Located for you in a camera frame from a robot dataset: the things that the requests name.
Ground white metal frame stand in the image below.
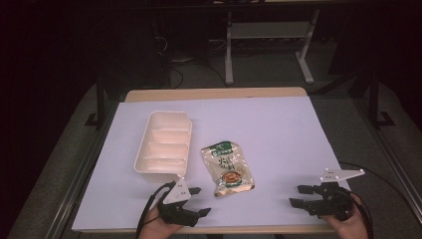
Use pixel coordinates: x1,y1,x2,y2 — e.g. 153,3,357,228
224,8,321,87

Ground white table sheet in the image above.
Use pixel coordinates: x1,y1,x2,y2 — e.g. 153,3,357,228
71,96,351,232

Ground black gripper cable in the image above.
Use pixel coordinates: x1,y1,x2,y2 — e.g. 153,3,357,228
337,161,422,239
135,181,177,239

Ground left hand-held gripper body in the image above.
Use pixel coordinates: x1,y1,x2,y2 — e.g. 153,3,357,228
157,176,201,228

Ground black floor cables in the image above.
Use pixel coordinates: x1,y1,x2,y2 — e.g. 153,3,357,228
151,31,230,90

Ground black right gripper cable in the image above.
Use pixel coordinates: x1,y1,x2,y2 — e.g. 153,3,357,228
337,161,422,239

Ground white divided plastic tray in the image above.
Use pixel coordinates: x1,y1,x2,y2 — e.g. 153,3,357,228
133,110,193,176

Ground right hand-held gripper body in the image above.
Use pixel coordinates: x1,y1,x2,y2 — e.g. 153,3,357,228
308,167,366,222

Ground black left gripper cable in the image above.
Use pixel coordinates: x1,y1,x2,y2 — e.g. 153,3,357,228
135,181,177,239

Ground black metal stand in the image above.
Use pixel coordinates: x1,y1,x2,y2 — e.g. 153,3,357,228
362,64,396,129
84,73,107,131

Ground person's left hand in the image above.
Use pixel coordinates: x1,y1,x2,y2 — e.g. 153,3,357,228
137,204,184,239

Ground beige green snack packet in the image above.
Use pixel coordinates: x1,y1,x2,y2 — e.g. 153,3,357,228
200,140,256,198

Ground person's right hand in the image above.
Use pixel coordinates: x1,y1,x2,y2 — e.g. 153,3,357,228
319,193,368,239

